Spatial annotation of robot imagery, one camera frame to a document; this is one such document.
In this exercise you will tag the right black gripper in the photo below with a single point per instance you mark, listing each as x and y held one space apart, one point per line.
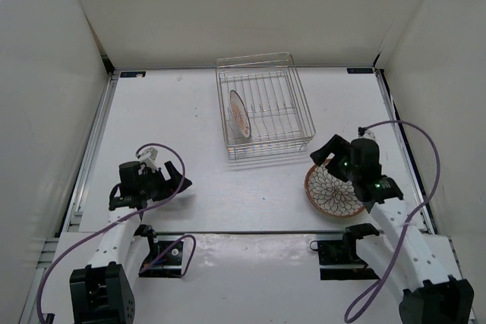
336 146

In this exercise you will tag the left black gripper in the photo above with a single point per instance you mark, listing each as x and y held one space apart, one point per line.
168 186

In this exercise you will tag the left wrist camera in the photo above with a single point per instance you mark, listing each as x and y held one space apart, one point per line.
147 157

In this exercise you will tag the table label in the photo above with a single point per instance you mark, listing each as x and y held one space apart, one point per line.
132 74
360 70

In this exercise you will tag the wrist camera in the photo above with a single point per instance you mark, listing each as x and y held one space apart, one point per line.
364 133
147 157

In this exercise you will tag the right table label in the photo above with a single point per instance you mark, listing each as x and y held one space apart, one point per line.
360 70

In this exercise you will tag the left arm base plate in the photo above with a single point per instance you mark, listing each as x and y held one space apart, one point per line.
167 266

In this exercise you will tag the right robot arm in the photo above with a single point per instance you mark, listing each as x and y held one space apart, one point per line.
395 249

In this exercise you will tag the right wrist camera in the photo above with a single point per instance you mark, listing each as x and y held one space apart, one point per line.
364 133

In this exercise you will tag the orange patterned plate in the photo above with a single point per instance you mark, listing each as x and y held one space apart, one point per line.
240 114

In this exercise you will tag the left table label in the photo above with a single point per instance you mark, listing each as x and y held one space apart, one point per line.
132 74

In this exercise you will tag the chrome wire dish rack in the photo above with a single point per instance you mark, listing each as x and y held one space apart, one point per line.
271 89

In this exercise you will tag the flower patterned plate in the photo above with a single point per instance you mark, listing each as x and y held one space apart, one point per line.
309 197

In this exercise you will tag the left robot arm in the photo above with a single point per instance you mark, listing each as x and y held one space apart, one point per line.
101 292

